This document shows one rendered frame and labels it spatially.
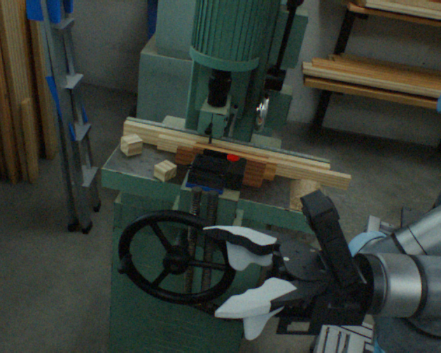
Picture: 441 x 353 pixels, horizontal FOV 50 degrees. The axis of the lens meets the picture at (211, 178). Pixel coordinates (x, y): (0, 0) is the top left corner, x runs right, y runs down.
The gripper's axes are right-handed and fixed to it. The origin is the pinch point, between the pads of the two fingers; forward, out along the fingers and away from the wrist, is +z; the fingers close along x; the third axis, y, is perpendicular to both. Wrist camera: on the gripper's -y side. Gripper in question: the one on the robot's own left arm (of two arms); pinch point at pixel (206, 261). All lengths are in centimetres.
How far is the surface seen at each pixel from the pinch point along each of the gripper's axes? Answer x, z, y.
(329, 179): 71, -44, 22
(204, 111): 75, -7, 7
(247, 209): 62, -20, 28
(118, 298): 76, 12, 72
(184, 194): 56, -2, 22
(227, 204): 53, -13, 22
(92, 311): 111, 24, 109
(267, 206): 61, -24, 26
